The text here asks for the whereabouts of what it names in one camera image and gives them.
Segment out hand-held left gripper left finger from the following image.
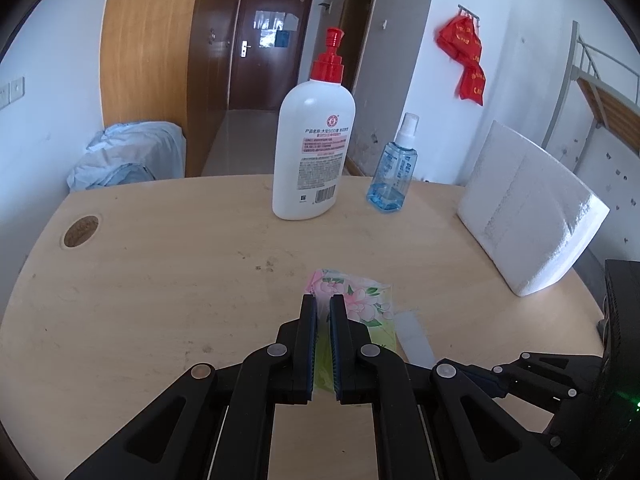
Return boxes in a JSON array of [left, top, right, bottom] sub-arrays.
[[65, 295, 320, 480]]

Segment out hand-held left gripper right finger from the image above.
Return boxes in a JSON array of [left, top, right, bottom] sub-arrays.
[[328, 294, 581, 480]]

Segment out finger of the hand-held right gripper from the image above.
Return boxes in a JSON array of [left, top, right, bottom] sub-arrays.
[[456, 365, 597, 414], [492, 351, 604, 387]]

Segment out floral tissue pack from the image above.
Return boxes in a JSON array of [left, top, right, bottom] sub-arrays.
[[305, 268, 401, 397]]

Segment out white foam box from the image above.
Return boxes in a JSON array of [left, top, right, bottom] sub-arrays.
[[456, 120, 612, 297]]

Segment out blue spray bottle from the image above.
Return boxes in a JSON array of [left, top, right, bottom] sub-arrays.
[[366, 112, 420, 215]]

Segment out white lotion bottle red pump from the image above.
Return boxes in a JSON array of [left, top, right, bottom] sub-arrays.
[[271, 27, 357, 221]]

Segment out grey metal bunk bed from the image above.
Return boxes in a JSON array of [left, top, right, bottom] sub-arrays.
[[542, 20, 640, 187]]

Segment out light blue cloth bundle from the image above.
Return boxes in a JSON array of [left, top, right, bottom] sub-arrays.
[[66, 121, 187, 192]]

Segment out dark brown entrance door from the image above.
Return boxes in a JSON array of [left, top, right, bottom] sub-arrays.
[[227, 0, 315, 112]]

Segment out blue door notice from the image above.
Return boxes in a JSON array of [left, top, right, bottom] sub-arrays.
[[260, 29, 291, 49]]

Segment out white door notice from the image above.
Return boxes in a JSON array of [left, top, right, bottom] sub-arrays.
[[252, 9, 299, 31]]

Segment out wooden wardrobe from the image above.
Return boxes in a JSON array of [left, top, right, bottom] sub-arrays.
[[99, 0, 247, 179]]

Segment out round desk cable grommet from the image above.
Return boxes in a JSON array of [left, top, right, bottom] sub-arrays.
[[62, 214, 104, 250]]

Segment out brown side door frame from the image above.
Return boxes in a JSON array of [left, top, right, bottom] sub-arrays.
[[347, 0, 384, 97]]

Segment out white wall socket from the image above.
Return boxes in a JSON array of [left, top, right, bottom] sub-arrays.
[[0, 77, 26, 109]]

